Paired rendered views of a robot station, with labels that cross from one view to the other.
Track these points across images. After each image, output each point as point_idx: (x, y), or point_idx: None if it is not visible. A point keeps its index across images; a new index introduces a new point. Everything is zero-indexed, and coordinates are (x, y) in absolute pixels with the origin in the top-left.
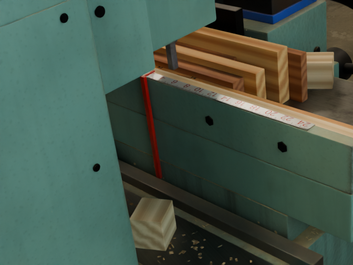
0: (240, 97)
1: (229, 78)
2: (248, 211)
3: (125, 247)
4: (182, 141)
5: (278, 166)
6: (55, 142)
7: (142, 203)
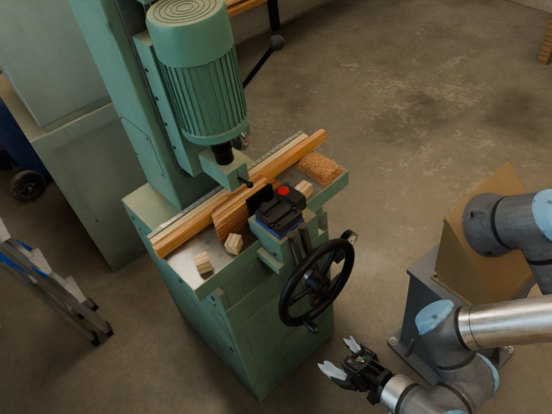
0: (197, 210)
1: (217, 208)
2: None
3: (175, 200)
4: None
5: None
6: (152, 159)
7: None
